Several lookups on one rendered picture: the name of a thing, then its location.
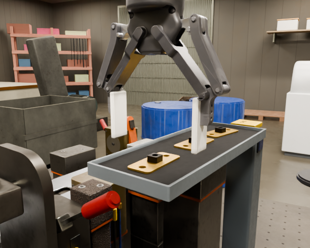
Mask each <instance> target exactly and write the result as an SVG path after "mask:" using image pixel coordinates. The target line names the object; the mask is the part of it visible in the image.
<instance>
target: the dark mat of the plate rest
mask: <svg viewBox="0 0 310 248"><path fill-rule="evenodd" d="M218 126H219V125H209V126H207V132H208V131H212V130H215V127H218ZM221 127H223V126H221ZM224 127H225V128H230V129H236V130H238V132H236V133H233V134H229V135H226V136H223V137H219V138H212V137H207V138H212V139H214V141H213V142H211V143H209V144H207V145H206V149H205V150H203V151H201V152H199V153H198V154H196V155H194V154H192V153H191V151H188V150H183V149H179V148H175V147H174V145H176V144H178V143H180V142H183V141H186V140H188V138H189V137H191V133H192V130H191V131H188V132H185V133H182V134H179V135H177V136H174V137H171V138H168V139H166V140H163V141H160V142H157V143H154V144H152V145H149V146H146V147H143V148H140V149H138V150H135V151H132V152H129V153H127V154H124V155H121V156H118V157H116V158H113V159H110V160H107V161H104V162H102V163H99V164H98V165H102V166H105V167H108V168H112V169H115V170H118V171H122V172H125V173H129V174H132V175H135V176H138V177H142V178H145V179H148V180H152V181H155V182H158V183H162V184H165V185H170V184H171V183H173V182H175V181H176V180H178V179H180V178H181V177H183V176H185V175H186V174H188V173H190V172H192V171H193V170H195V169H197V168H198V167H200V166H202V165H203V164H205V163H207V162H209V161H210V160H212V159H214V158H215V157H217V156H219V155H221V154H222V153H224V152H226V151H227V150H229V149H231V148H232V147H234V146H236V145H238V144H240V143H241V142H243V141H245V140H246V139H248V138H250V137H252V136H253V135H255V134H256V133H258V132H260V131H256V130H248V129H241V128H233V127H226V126H224ZM159 152H164V153H169V154H173V155H179V156H180V158H179V159H178V160H176V161H174V162H172V163H170V164H168V165H166V166H164V167H162V168H160V169H158V170H156V171H155V172H153V173H151V174H143V173H140V172H136V171H132V170H129V169H128V168H127V167H128V166H129V165H131V164H134V163H136V162H138V161H140V160H143V159H145V158H147V155H149V154H152V153H159Z"/></svg>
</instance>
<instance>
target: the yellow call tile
mask: <svg viewBox="0 0 310 248"><path fill-rule="evenodd" d="M231 124H234V125H241V126H249V127H257V128H260V127H261V126H262V122H258V121H249V120H241V119H239V120H237V121H234V122H232V123H231Z"/></svg>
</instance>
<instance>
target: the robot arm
mask: <svg viewBox="0 0 310 248"><path fill-rule="evenodd" d="M126 8H127V10H128V13H129V16H130V19H129V23H128V25H125V24H119V23H112V24H111V29H110V41H109V44H108V47H107V50H106V53H105V57H104V60H103V63H102V66H101V70H100V73H99V76H98V79H97V82H96V85H97V87H98V88H103V89H104V90H106V92H107V94H108V111H109V114H111V138H113V139H115V138H119V137H122V136H125V135H127V115H126V91H124V90H123V87H124V85H125V84H126V82H127V81H128V79H129V77H130V76H131V74H132V73H133V71H134V70H135V68H136V66H137V65H138V63H139V62H140V60H141V59H142V58H144V57H145V56H146V55H168V56H169V57H171V58H172V59H173V61H174V62H175V64H176V65H177V66H178V68H179V69H180V71H181V72H182V74H183V75H184V76H185V78H186V79H187V80H188V82H189V83H190V85H191V86H192V88H193V89H194V90H195V92H196V93H197V95H198V96H199V97H196V98H193V99H192V133H191V153H192V154H194V155H196V154H198V153H199V152H201V151H203V150H205V149H206V142H207V126H209V125H211V124H212V123H213V121H214V102H215V98H216V97H217V96H220V95H223V94H226V93H229V92H230V89H231V88H230V85H229V83H228V80H227V78H226V76H225V73H224V71H223V69H222V66H221V64H220V61H219V59H218V57H217V54H216V52H215V49H214V47H213V44H212V42H211V40H210V37H209V34H208V20H207V18H206V17H205V16H202V15H198V14H195V13H194V14H191V16H190V17H189V18H185V19H184V16H183V11H184V8H185V0H126ZM185 30H186V31H187V33H188V34H189V35H191V39H192V42H193V44H194V47H195V49H196V52H197V54H198V56H199V58H200V61H201V63H202V66H203V68H204V70H205V73H206V75H207V78H208V79H207V78H206V77H205V75H204V74H203V72H202V71H201V70H200V68H199V67H198V66H197V64H196V63H195V61H194V60H193V59H192V57H191V56H190V54H189V53H188V49H187V48H186V46H185V45H184V44H183V43H182V41H181V40H180V38H181V37H182V35H183V33H184V32H185ZM128 38H131V40H130V42H129V43H128V45H127V47H126V44H127V39H128ZM124 52H125V54H124ZM123 54H124V56H123Z"/></svg>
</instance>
